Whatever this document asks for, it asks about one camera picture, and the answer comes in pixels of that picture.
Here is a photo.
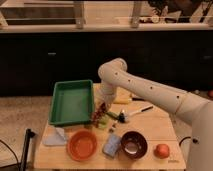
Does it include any dark red grape bunch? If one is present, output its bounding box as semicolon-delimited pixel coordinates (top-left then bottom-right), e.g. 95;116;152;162
91;103;107;127

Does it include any orange plastic bowl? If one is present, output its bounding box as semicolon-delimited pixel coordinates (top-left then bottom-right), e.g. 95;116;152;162
66;129;97;161

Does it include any blue sponge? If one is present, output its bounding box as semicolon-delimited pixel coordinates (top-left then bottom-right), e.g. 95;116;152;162
103;134;121;158

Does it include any clear plastic cup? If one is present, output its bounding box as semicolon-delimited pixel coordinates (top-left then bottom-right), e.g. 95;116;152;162
42;127;68;146

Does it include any dark brown bowl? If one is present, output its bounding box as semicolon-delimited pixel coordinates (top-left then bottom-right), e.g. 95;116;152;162
121;131;148;159

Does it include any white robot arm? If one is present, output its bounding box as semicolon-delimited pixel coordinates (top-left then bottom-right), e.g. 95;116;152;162
98;58;213;171

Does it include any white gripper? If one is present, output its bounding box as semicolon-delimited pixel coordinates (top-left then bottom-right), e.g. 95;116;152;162
95;88;114;110

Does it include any green plastic tray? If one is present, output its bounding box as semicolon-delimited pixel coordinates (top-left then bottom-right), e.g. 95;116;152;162
49;80;94;126

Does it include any orange round fruit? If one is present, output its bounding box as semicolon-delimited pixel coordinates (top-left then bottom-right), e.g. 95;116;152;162
154;144;170;159

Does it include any black stand pole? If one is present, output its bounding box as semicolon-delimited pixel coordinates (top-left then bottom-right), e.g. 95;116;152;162
20;129;35;171

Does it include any black handled dish brush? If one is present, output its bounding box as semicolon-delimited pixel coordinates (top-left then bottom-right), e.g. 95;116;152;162
118;106;152;123

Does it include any green vegetable piece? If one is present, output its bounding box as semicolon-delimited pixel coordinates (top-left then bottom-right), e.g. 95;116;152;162
98;115;109;130

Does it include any dark cabinet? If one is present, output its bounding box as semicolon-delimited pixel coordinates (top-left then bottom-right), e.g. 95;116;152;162
0;31;213;96

